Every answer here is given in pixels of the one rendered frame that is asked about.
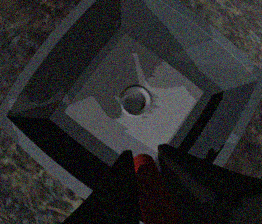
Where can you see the red peg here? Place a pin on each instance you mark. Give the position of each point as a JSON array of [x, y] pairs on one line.
[[158, 207]]

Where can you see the grey plate with hole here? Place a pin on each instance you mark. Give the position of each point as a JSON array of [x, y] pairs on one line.
[[130, 71]]

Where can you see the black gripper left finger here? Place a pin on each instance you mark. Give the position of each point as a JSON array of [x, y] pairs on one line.
[[115, 200]]

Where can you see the grey open box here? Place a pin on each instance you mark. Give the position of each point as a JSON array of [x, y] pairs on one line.
[[33, 110]]

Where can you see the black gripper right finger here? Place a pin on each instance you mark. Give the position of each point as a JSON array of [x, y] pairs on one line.
[[207, 194]]

